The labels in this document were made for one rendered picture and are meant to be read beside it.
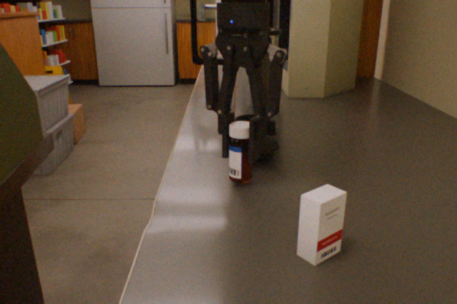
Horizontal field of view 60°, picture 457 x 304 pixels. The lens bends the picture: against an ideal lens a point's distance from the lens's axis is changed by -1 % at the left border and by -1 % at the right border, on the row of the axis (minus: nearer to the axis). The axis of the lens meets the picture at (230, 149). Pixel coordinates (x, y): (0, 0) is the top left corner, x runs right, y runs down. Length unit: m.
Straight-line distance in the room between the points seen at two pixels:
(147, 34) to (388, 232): 5.81
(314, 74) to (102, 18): 5.28
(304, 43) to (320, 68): 0.09
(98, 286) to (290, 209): 1.53
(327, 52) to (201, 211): 0.80
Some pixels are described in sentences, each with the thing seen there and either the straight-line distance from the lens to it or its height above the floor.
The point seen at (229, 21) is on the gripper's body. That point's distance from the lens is 0.57.
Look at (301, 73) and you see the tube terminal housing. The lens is 1.25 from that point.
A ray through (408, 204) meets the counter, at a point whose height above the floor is 0.94.
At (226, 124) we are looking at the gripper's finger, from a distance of 0.62.
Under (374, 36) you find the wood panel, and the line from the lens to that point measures 1.69.
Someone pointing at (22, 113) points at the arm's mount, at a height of 1.02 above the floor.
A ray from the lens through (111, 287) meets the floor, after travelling 2.00.
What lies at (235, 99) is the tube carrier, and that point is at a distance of 0.87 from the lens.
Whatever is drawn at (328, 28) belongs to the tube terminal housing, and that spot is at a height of 1.15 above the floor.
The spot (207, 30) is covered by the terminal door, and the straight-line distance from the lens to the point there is 1.56.
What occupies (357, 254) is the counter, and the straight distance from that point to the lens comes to 0.51.
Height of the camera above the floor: 1.22
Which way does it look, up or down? 20 degrees down
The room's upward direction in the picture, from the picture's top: straight up
